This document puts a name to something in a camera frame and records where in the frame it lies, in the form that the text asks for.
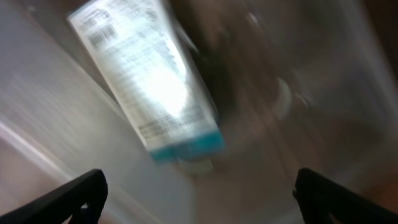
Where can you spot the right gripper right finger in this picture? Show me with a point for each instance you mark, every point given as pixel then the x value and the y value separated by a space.
pixel 321 200

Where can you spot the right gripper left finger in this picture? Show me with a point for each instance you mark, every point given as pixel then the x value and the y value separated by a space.
pixel 80 200

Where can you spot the clear plastic container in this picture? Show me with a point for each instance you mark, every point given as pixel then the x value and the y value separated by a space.
pixel 295 84

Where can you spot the white and teal box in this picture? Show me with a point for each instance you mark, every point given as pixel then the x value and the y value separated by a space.
pixel 136 47

